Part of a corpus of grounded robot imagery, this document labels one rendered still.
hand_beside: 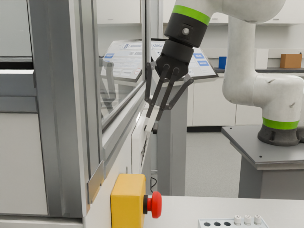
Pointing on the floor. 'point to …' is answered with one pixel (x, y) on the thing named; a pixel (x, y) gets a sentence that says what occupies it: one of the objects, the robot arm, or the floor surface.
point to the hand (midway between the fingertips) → (152, 119)
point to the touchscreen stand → (172, 145)
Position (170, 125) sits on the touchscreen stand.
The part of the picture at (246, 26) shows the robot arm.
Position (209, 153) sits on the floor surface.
